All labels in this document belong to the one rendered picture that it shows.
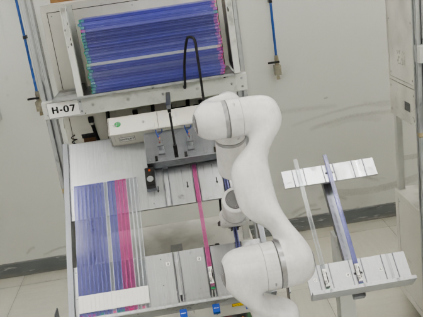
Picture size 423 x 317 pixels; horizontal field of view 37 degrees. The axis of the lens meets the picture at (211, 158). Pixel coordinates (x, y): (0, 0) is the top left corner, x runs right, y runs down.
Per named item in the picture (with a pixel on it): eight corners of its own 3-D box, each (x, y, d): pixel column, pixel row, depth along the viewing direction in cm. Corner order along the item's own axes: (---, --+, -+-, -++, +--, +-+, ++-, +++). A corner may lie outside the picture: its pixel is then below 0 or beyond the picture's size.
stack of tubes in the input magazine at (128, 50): (226, 73, 234) (217, 0, 225) (90, 94, 232) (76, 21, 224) (223, 68, 246) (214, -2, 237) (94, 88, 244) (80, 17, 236)
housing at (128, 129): (236, 136, 250) (236, 116, 238) (114, 155, 248) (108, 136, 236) (233, 119, 254) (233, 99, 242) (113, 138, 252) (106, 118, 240)
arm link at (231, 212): (248, 197, 208) (220, 200, 207) (249, 184, 195) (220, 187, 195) (252, 221, 205) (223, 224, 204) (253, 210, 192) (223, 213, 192)
